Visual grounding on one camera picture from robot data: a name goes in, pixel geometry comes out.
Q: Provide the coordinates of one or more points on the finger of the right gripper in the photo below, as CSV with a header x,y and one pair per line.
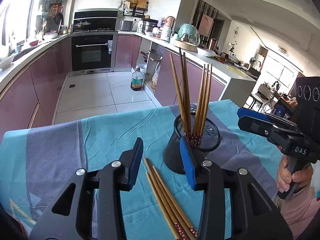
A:
x,y
276,134
265,117

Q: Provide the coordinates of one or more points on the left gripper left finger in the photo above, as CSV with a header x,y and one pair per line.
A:
x,y
69,214

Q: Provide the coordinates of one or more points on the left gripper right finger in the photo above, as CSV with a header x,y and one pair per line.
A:
x,y
253,214

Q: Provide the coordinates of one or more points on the black mesh utensil holder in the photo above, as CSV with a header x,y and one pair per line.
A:
x,y
202,144

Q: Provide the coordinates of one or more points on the extra wooden chopstick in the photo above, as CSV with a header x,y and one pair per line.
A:
x,y
163,209

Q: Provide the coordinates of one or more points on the pink sleeve forearm right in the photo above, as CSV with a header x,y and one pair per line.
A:
x,y
301,213

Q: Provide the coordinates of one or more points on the mauve kitchen cabinets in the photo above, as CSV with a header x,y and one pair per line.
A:
x,y
39,89

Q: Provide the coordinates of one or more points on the kitchen window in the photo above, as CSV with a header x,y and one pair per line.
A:
x,y
14,23

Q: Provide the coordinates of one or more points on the right hand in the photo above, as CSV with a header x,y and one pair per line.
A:
x,y
285,177

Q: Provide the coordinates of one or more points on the round bamboo steamer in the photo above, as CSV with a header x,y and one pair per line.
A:
x,y
185,45

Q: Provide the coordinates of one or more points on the green covered appliance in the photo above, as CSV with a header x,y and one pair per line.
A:
x,y
188,33

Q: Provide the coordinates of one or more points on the oil bottle on floor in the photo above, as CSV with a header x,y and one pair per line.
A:
x,y
137,80

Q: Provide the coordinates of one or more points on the pink thermos jug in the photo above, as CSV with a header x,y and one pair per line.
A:
x,y
169,21

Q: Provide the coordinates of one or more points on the steel cooking pot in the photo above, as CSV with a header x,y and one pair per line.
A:
x,y
148,26

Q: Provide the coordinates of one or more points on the silver toaster box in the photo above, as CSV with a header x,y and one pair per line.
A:
x,y
125,25

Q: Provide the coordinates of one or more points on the black built-in oven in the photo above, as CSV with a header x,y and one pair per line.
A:
x,y
91,52

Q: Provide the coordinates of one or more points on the white bowl on counter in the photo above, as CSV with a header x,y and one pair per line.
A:
x,y
5,63

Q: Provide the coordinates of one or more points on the black range hood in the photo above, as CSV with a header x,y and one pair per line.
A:
x,y
91,20

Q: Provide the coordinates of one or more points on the wall rack with boards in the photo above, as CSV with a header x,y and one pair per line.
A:
x,y
134,8

